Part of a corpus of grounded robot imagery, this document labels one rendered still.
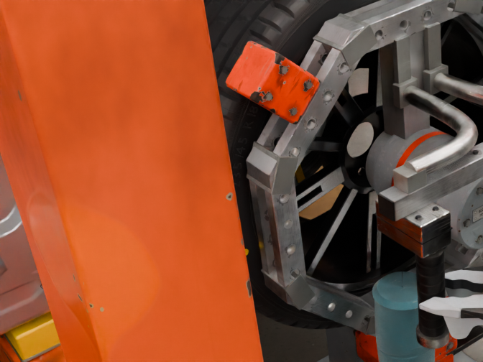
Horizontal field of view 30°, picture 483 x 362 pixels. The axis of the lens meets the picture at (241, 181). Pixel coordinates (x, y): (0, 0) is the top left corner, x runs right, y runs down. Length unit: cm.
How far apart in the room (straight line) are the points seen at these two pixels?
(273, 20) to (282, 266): 35
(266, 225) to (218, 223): 51
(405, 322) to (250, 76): 43
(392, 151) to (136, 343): 66
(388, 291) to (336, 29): 39
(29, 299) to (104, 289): 63
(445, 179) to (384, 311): 27
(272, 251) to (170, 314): 53
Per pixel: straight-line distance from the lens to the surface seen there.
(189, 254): 81
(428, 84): 135
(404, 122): 136
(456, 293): 125
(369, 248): 157
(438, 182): 115
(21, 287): 139
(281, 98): 119
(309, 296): 137
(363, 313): 147
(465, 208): 129
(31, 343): 145
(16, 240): 135
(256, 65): 119
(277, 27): 127
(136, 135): 74
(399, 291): 136
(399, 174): 112
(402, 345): 138
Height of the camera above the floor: 159
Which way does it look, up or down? 31 degrees down
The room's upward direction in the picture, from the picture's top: 9 degrees counter-clockwise
